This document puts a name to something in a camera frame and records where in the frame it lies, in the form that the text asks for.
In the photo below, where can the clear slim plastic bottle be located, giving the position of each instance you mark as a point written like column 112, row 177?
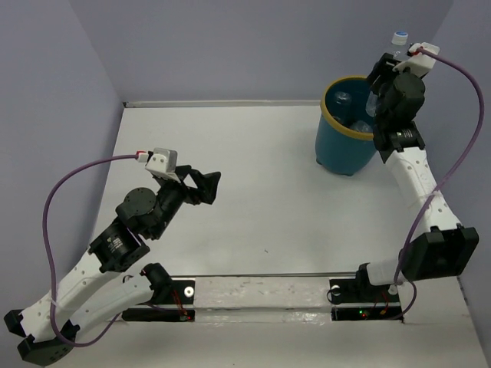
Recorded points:
column 341, row 107

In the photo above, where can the green label plastic bottle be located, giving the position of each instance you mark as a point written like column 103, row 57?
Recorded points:
column 361, row 127

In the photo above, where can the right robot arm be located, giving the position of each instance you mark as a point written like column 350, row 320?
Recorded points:
column 438, row 245

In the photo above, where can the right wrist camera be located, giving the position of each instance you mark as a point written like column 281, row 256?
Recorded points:
column 420, row 61

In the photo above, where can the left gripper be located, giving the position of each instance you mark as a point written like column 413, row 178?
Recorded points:
column 207, row 182

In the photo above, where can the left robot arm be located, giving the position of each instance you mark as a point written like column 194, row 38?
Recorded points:
column 52, row 327

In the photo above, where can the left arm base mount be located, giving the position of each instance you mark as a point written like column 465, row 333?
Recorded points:
column 171, row 301

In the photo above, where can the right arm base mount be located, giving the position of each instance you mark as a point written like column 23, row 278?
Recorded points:
column 356, row 299

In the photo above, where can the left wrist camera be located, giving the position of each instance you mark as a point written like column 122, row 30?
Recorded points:
column 160, row 162

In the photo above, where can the blue bin yellow rim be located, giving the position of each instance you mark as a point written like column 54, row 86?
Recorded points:
column 338, row 148

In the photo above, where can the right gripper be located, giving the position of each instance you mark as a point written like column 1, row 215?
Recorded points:
column 384, row 67

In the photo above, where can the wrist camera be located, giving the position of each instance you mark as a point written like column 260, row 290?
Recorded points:
column 160, row 162
column 420, row 61

